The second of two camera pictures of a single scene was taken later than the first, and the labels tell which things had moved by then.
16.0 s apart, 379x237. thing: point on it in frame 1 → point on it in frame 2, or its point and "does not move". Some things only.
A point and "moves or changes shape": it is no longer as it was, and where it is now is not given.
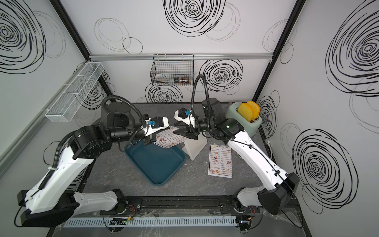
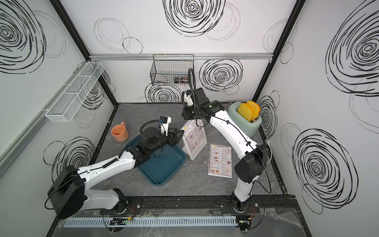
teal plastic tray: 158,163 does not move
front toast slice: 246,111 does not move
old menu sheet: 220,161 does not move
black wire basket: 172,69 does not move
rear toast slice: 256,108 does not move
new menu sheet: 168,139 moves or changes shape
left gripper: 150,140 → 175,140
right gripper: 186,133 → 186,110
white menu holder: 194,147 does not move
